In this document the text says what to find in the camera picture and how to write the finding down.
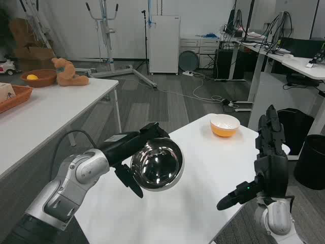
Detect round brown wicker basket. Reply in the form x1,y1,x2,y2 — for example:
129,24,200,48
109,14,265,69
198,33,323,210
20,69,58,88

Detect black bin with liner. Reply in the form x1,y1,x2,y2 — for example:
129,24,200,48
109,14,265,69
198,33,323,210
276,108,315,161

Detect brown teddy bear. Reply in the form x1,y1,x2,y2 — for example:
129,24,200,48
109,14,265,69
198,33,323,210
51,57,89,87

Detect white floor cable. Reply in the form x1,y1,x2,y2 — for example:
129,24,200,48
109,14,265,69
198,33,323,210
192,75,223,103

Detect white wheeled lift stand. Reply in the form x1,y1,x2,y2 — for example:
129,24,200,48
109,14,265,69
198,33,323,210
85,2,158,89

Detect cardboard tissue box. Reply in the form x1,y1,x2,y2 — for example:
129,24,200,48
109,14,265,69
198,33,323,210
0,82,16,105

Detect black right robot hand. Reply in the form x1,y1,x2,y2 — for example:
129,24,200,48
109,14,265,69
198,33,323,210
217,104,290,211

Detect round grey tray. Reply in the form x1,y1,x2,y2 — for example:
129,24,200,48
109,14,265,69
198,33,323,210
178,50,199,72

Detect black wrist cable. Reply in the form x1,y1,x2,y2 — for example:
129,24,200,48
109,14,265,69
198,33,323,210
50,130,99,178

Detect orange bowl white inside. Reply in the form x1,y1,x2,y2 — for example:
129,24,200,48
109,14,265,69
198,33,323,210
209,114,241,138

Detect computer monitor with cables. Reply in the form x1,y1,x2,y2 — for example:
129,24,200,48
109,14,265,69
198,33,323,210
271,11,291,56

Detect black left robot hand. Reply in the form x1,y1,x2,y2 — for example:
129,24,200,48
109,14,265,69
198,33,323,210
97,121,171,199

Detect tall white cabinet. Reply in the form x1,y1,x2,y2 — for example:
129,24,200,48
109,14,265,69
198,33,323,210
149,15,181,75

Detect black floor power adapter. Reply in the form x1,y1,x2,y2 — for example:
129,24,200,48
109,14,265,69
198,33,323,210
222,98,240,108

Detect black computer tower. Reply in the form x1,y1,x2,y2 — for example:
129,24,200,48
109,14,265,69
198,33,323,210
215,48,246,81

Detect white toy car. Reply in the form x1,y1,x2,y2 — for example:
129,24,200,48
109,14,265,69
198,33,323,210
0,57,22,76

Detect black microphone stand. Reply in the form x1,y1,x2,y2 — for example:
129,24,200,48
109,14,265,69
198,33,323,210
134,10,153,75

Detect shiny metal bowl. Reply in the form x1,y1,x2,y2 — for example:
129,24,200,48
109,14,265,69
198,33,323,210
130,137,185,192

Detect white side table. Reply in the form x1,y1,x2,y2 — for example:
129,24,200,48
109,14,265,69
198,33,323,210
0,77,122,180

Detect white office desk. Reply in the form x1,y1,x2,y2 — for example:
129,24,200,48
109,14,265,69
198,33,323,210
219,33,325,161

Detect black waste bin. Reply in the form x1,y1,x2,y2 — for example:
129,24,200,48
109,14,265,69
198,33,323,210
294,134,325,191

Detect black upright pole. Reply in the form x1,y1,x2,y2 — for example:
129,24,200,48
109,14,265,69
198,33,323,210
241,0,257,43

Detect stacked brown cardboard boxes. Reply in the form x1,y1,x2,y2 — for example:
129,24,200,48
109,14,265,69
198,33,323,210
10,17,55,72

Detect black laptop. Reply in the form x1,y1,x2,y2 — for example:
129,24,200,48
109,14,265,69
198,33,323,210
279,37,325,58

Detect white drawer unit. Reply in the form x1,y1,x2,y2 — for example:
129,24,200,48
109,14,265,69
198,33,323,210
180,38,220,69

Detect green potted plant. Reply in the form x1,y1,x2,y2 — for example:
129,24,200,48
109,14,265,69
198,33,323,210
0,7,11,48

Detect rectangular orange wicker basket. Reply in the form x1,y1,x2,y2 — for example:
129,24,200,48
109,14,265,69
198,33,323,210
0,85,33,114

